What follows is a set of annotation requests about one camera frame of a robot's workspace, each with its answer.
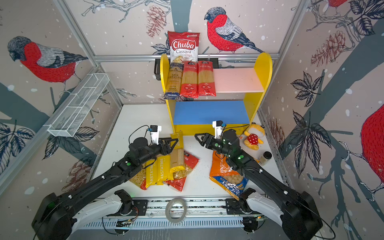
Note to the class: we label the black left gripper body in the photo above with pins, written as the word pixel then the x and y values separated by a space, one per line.
pixel 155 150

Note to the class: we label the red fusilli bag left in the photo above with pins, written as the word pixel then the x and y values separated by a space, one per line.
pixel 139 180

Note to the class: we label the yellow shelf pink blue boards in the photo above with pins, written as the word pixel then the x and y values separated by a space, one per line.
pixel 240 92

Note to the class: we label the clear tape roll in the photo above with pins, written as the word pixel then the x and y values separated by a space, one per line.
pixel 176 210

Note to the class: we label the yellow spaghetti pack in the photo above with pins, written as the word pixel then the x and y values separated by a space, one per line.
pixel 177 162

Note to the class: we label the yellow Pastatime pack right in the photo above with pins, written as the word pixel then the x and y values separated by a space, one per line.
pixel 164 169

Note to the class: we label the red spaghetti pack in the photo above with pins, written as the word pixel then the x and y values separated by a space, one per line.
pixel 206 82
pixel 189 85

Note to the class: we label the red Chuba cassava chips bag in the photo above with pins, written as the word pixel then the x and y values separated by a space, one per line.
pixel 184 46

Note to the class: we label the yellow pastatime pack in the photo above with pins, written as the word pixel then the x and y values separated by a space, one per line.
pixel 151 173
pixel 164 169

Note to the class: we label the orange Pastatime pasta bag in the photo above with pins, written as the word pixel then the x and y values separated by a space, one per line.
pixel 220 168

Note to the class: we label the white wire mesh basket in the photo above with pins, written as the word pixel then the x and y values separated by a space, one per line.
pixel 81 101

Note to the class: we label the small spice jar black lid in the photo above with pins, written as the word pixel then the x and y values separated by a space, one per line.
pixel 264 158

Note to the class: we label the yellow Pastatime pack left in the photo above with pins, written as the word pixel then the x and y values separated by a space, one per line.
pixel 151 173

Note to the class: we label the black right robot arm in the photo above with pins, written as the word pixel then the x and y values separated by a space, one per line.
pixel 295 212

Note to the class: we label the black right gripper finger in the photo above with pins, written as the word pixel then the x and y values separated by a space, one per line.
pixel 204 143
pixel 203 136

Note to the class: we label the blue gold spaghetti pack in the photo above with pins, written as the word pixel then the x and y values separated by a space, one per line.
pixel 174 80

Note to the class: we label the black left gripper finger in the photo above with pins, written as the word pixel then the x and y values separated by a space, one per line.
pixel 168 141
pixel 169 149

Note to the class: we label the red fusilli bag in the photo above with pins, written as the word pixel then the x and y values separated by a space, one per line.
pixel 139 180
pixel 180 177

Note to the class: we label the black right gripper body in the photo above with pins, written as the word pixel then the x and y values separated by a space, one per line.
pixel 218 145

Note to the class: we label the blue macaroni pasta bag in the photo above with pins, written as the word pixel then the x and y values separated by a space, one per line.
pixel 234 184

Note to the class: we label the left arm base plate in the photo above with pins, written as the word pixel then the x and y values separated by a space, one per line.
pixel 133 208

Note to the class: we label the yellow red plush toy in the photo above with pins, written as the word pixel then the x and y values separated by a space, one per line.
pixel 253 134

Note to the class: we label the red fusilli bag right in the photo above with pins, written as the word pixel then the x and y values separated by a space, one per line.
pixel 180 177

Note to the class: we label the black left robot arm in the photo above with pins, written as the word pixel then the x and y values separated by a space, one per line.
pixel 54 219

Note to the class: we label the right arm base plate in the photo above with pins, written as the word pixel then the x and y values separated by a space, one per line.
pixel 235 207

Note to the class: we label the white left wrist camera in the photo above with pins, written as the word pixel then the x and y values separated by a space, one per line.
pixel 155 133

